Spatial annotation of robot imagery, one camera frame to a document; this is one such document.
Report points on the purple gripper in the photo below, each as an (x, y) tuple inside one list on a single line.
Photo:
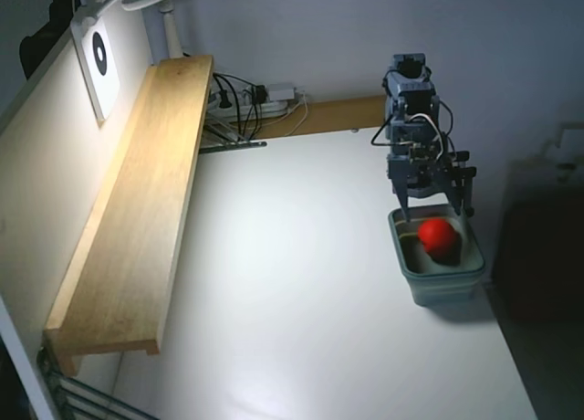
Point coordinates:
[(421, 185)]

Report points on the red ball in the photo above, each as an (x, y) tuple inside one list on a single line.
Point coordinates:
[(435, 235)]

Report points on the purple robot arm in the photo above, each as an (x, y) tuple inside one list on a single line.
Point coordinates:
[(410, 96)]

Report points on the grey plastic container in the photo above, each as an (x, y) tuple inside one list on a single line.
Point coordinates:
[(442, 288)]

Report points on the black table clamp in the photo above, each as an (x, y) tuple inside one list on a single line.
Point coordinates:
[(469, 182)]

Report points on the wooden back board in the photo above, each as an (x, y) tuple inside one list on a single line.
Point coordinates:
[(333, 114)]

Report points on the white power strip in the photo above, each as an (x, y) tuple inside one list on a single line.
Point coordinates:
[(274, 106)]

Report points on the grey power adapter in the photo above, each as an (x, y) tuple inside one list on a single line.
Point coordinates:
[(280, 91)]

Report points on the black plug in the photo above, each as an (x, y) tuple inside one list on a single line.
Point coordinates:
[(259, 93)]

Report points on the metal shelf rails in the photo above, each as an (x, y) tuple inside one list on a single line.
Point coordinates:
[(232, 145)]

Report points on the long wooden shelf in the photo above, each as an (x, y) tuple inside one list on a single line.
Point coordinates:
[(146, 210)]

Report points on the white desk lamp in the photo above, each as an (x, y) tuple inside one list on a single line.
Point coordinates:
[(171, 32)]

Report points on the metal frame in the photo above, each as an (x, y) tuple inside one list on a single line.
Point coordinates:
[(91, 395)]

